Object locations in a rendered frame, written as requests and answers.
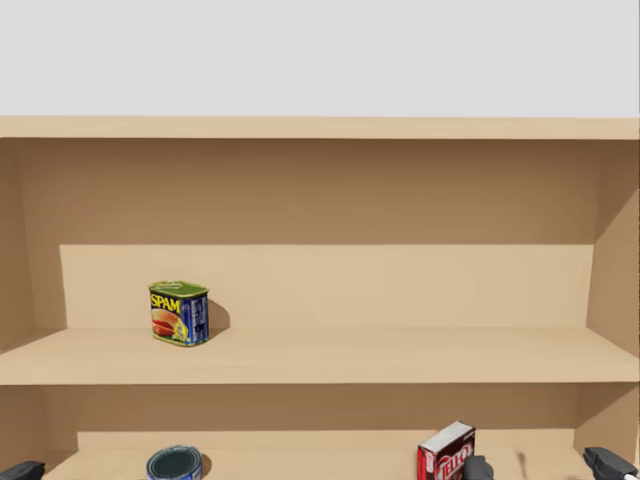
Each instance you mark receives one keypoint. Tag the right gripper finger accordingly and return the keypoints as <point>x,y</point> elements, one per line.
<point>607,462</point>
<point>477,469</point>

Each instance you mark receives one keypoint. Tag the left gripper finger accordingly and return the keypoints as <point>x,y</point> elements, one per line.
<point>22,472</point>

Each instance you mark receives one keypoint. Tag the blue flat can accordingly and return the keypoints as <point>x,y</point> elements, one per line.
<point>175,465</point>

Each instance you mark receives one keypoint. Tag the pale wooden shelf unit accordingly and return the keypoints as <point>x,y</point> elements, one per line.
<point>350,355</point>

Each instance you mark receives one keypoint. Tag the green and blue rectangular can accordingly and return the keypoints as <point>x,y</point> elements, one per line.
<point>177,315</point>

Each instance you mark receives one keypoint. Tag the red and white carton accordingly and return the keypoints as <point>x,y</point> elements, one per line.
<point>445,452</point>

